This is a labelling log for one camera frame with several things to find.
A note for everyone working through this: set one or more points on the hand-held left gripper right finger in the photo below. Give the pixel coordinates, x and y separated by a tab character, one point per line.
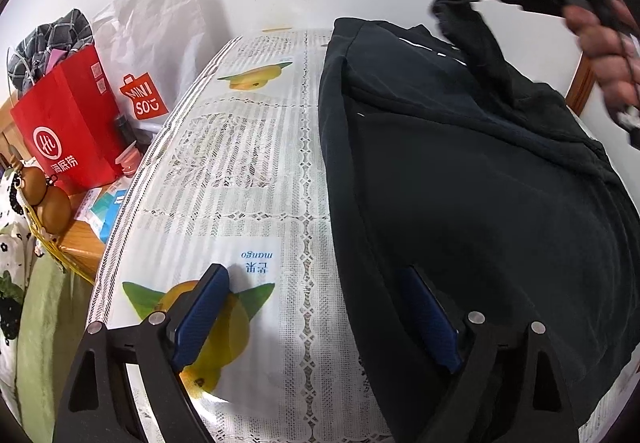
430	318

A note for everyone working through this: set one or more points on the brown wooden door frame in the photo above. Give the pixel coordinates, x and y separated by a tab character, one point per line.
582	83

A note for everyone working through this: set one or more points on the teal white box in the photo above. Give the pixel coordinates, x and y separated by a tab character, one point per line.
102	213

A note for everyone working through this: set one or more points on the wooden side table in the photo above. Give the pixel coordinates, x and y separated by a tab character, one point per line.
82	253

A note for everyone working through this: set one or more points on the fruit print tablecloth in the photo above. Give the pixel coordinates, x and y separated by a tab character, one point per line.
225	173

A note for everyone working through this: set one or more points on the green blanket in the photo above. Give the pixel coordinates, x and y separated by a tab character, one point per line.
50	323

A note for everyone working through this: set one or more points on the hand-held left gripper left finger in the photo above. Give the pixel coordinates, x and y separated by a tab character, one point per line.
200	318

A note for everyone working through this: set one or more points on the black bottle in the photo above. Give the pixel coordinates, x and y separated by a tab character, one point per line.
122	128

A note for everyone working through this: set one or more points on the red paper bag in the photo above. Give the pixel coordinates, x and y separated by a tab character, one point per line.
70	123

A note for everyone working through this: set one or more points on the brown wooden gourd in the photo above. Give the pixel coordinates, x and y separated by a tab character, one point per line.
50	213

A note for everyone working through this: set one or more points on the white floral cloth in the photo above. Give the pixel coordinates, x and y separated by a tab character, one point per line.
10	263

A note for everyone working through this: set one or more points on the white Miniso plastic bag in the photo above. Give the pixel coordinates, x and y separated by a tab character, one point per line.
150	33

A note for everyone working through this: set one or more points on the black garment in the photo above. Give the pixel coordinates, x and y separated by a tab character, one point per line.
475	173

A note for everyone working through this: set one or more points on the person's right hand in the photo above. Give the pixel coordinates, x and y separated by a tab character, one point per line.
600	53

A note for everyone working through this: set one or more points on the dark checked cloth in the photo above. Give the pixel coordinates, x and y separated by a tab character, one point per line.
55	35

